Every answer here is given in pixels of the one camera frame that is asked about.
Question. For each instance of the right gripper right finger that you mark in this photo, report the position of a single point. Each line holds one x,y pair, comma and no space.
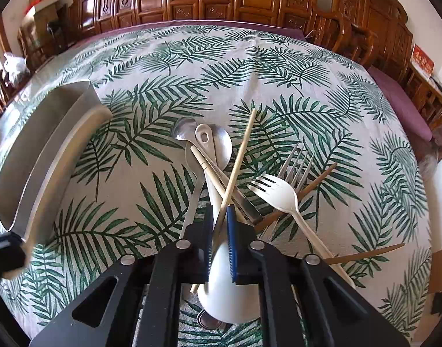
303,302

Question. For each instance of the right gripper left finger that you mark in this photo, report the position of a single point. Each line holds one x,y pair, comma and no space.
135,302

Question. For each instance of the white plastic spoon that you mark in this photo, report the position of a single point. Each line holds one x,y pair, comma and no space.
220,297

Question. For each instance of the cream plastic fork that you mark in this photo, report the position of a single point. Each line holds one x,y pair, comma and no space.
280,194

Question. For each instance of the light bamboo chopstick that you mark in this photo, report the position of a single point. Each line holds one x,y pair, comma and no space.
217,231

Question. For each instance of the brown wooden chopstick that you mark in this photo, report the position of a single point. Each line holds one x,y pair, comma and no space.
301,194

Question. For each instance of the metal fork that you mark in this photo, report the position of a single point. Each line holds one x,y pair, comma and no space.
294,171

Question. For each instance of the grey metal tray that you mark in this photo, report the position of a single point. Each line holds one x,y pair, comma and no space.
36,171

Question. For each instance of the large metal spoon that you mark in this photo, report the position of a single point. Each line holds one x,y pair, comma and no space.
223,151

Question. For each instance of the white plastic bag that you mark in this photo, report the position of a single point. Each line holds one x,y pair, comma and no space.
16,68

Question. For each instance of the cardboard boxes stack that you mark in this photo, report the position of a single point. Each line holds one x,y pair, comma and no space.
38,17

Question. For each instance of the red box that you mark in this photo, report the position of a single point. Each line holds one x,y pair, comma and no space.
421,62

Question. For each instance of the carved wooden armchair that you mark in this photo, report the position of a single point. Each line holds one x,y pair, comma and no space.
369,32

